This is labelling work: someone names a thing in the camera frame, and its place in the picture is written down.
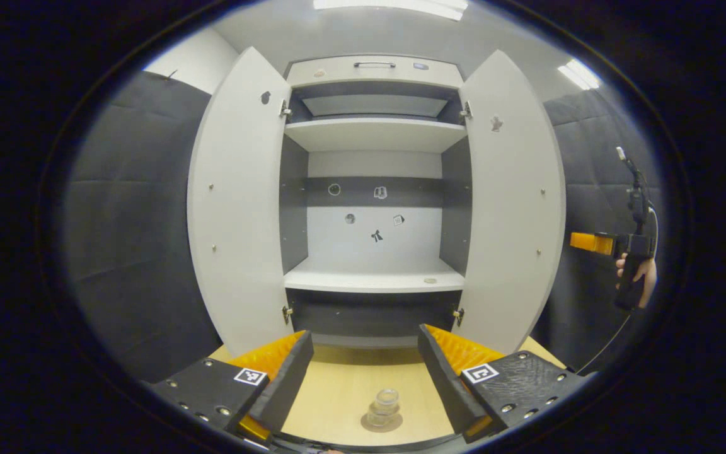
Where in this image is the thin black cable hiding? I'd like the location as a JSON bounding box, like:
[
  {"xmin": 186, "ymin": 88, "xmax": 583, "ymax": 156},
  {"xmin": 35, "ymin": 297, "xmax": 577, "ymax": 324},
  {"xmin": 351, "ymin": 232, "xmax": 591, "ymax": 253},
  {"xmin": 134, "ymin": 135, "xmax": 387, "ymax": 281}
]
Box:
[{"xmin": 574, "ymin": 205, "xmax": 661, "ymax": 376}]

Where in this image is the clear glass bottle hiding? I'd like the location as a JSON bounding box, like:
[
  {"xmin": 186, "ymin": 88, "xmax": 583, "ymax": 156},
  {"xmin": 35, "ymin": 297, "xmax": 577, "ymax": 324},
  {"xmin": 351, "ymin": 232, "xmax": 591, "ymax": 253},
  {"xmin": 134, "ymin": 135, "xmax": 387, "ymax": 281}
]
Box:
[{"xmin": 366, "ymin": 388, "xmax": 401, "ymax": 428}]

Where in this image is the small ceiling light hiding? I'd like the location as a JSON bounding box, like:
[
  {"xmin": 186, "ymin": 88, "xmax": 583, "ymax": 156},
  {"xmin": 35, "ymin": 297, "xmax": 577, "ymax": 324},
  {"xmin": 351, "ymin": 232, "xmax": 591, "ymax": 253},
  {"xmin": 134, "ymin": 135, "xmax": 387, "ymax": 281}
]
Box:
[{"xmin": 557, "ymin": 58, "xmax": 602, "ymax": 91}]

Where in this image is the white cabinet shelf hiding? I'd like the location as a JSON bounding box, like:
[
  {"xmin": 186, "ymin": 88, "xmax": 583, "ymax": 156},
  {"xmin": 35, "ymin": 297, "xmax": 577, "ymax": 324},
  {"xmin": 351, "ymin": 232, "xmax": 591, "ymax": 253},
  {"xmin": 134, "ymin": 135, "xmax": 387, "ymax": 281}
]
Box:
[
  {"xmin": 284, "ymin": 257, "xmax": 466, "ymax": 294},
  {"xmin": 284, "ymin": 118, "xmax": 468, "ymax": 153}
]

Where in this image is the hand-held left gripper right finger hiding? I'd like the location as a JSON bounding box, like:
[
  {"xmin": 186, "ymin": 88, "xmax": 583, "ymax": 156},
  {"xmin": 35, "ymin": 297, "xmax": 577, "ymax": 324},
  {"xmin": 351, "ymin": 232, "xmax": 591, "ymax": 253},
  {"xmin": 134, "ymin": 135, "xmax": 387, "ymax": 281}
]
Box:
[{"xmin": 418, "ymin": 323, "xmax": 587, "ymax": 444}]

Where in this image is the long ceiling light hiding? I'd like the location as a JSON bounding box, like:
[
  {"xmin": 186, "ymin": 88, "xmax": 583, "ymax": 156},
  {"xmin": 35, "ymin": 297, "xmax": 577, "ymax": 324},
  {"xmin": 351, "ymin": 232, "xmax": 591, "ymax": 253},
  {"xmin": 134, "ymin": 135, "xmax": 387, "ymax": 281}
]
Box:
[{"xmin": 313, "ymin": 0, "xmax": 470, "ymax": 21}]

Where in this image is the black backdrop cloth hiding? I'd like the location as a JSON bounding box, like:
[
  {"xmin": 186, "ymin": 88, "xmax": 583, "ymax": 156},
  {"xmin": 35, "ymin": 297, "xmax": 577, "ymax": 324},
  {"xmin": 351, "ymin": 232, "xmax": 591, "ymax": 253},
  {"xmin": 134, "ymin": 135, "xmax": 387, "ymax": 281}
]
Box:
[{"xmin": 60, "ymin": 71, "xmax": 663, "ymax": 382}]

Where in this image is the white cabinet door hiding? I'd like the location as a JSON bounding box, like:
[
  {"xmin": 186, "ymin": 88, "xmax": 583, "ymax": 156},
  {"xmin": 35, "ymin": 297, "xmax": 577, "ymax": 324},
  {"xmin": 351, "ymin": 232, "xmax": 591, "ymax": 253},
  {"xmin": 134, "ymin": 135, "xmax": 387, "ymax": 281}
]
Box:
[
  {"xmin": 458, "ymin": 49, "xmax": 567, "ymax": 355},
  {"xmin": 187, "ymin": 46, "xmax": 294, "ymax": 357}
]

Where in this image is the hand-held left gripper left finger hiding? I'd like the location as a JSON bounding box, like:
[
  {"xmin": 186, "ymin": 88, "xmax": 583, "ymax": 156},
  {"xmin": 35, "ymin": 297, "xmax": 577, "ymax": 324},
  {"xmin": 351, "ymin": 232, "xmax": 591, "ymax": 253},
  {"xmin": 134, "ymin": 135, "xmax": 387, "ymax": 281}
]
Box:
[{"xmin": 149, "ymin": 329, "xmax": 315, "ymax": 447}]

